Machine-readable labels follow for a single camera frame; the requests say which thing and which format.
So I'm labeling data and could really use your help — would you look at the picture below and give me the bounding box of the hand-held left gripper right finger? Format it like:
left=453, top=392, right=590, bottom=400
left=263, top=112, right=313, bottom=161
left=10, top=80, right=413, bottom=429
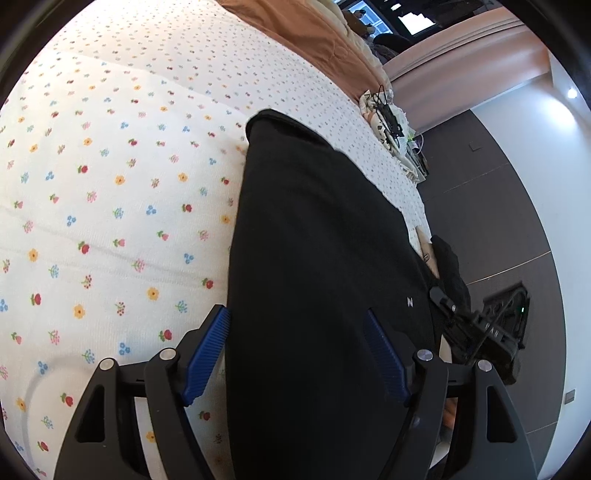
left=362, top=308, right=539, bottom=480

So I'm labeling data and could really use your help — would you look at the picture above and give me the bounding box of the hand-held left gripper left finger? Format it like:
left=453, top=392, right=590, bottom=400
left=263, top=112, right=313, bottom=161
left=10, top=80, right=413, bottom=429
left=53, top=304, right=232, bottom=480

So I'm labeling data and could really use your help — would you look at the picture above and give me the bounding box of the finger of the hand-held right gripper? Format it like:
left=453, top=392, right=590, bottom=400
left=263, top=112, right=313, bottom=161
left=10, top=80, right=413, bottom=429
left=429, top=287, right=485, bottom=365

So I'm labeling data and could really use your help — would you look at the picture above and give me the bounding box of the black garment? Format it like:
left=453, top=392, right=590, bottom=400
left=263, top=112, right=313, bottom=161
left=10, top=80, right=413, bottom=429
left=224, top=108, right=458, bottom=480

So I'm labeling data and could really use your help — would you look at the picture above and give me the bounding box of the dark cloth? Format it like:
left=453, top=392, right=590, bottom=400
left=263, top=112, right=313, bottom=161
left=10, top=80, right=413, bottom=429
left=431, top=235, right=472, bottom=315

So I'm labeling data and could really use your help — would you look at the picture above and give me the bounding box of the floral bed sheet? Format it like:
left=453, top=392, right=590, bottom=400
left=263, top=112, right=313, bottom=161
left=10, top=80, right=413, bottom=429
left=0, top=0, right=432, bottom=480

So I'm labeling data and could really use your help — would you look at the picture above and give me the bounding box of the pink curtain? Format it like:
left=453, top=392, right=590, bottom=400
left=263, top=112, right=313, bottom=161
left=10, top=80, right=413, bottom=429
left=382, top=7, right=552, bottom=137

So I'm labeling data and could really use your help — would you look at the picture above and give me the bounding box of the large dark window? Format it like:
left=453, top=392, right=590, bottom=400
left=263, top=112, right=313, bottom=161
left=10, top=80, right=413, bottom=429
left=337, top=0, right=495, bottom=49

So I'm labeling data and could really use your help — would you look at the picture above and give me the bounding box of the brown plush toy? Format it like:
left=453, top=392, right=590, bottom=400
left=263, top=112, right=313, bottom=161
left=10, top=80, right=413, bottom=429
left=344, top=9, right=376, bottom=40

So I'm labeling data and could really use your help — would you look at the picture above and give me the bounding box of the orange beige quilt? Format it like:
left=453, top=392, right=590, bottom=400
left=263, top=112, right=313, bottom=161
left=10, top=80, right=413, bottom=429
left=217, top=0, right=393, bottom=88

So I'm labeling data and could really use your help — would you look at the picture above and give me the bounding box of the wooden bed frame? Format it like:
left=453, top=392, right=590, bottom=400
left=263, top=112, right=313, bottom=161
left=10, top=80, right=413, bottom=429
left=416, top=225, right=439, bottom=278

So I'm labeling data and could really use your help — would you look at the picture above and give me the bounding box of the pile of cables and cloth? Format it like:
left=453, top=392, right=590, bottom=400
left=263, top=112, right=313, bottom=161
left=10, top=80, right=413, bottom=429
left=359, top=90, right=430, bottom=183

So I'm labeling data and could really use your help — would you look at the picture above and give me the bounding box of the black cable bundle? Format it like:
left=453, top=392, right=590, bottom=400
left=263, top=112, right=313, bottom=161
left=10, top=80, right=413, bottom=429
left=372, top=85, right=407, bottom=139

